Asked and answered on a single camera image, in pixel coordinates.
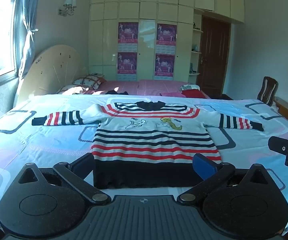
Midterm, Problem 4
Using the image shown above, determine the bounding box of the cream corner shelf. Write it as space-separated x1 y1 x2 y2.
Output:
189 21 204 77

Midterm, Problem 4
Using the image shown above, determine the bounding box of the light blue patterned bed sheet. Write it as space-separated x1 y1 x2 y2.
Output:
0 94 288 240

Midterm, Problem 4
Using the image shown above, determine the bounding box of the red cloth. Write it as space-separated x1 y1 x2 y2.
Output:
181 89 207 99

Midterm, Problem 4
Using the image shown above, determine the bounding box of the cream round headboard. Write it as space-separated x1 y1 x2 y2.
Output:
16 44 85 103

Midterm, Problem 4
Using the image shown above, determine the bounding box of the brown wooden door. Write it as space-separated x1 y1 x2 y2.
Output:
196 15 232 98

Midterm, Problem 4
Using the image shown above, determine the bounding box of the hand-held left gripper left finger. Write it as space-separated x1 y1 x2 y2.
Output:
16 153 111 204

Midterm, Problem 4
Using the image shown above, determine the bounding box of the wall lamp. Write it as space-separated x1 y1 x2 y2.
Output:
58 0 78 17

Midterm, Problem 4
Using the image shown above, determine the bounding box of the blue curtain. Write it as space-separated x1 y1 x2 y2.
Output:
16 0 44 78

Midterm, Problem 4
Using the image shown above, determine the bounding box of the checked brown pillow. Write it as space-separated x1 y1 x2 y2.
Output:
72 76 107 89

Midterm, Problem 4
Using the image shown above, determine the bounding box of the cream wardrobe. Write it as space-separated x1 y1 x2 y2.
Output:
88 0 247 83

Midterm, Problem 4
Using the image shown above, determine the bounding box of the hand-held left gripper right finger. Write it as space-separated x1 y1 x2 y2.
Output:
177 153 274 203

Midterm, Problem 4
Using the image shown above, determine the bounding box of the purple wall poster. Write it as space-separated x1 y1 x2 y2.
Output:
155 53 175 77
156 24 177 53
117 52 137 75
118 22 139 52

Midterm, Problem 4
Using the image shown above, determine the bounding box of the striped knit sweater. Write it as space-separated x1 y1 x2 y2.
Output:
31 100 264 189

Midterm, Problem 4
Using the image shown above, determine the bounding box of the black cloth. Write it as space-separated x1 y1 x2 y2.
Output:
105 89 129 96

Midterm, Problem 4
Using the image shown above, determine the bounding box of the pink bed cover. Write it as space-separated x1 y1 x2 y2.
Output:
83 79 212 98

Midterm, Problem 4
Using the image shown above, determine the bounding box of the dark wooden chair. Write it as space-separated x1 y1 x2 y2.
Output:
256 76 279 107

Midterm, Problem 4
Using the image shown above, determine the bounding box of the green striped garment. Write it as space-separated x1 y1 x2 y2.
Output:
179 85 200 92

